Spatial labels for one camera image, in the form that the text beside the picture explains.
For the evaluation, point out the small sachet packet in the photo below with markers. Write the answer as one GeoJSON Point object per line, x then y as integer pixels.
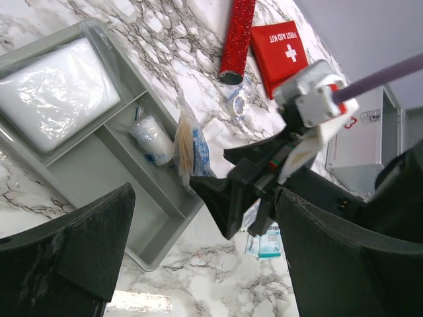
{"type": "Point", "coordinates": [253, 246]}

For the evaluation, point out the tape roll in wrapper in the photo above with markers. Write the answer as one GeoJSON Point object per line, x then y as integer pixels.
{"type": "Point", "coordinates": [241, 99]}

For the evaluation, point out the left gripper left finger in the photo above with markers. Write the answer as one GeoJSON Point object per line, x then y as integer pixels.
{"type": "Point", "coordinates": [68, 266]}

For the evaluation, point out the white gauze pad bag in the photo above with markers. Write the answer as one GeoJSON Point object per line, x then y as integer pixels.
{"type": "Point", "coordinates": [57, 95]}

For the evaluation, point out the grey plastic divided tray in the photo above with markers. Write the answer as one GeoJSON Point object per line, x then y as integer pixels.
{"type": "Point", "coordinates": [103, 155]}

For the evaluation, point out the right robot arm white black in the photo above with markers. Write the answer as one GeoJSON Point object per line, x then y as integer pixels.
{"type": "Point", "coordinates": [394, 210]}

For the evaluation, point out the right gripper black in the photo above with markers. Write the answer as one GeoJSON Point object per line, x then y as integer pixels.
{"type": "Point", "coordinates": [228, 198]}

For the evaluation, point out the gauze bandage roll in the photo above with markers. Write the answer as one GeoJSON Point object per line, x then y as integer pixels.
{"type": "Point", "coordinates": [153, 140]}

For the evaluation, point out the teal white wipe packet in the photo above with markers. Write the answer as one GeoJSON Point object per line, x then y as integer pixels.
{"type": "Point", "coordinates": [270, 243]}

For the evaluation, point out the red glitter microphone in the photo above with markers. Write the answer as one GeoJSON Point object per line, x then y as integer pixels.
{"type": "Point", "coordinates": [237, 42]}

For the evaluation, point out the red first aid pouch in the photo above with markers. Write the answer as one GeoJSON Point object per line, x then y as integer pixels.
{"type": "Point", "coordinates": [279, 53]}

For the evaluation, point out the cotton swabs bag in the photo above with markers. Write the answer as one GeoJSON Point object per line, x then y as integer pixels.
{"type": "Point", "coordinates": [191, 151]}

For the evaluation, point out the flat white bandage packet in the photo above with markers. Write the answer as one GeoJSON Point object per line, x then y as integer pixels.
{"type": "Point", "coordinates": [211, 128]}

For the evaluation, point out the grey metal medicine case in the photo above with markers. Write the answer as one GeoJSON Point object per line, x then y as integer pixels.
{"type": "Point", "coordinates": [377, 133]}

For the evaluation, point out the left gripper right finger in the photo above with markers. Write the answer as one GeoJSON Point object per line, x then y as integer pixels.
{"type": "Point", "coordinates": [338, 268]}

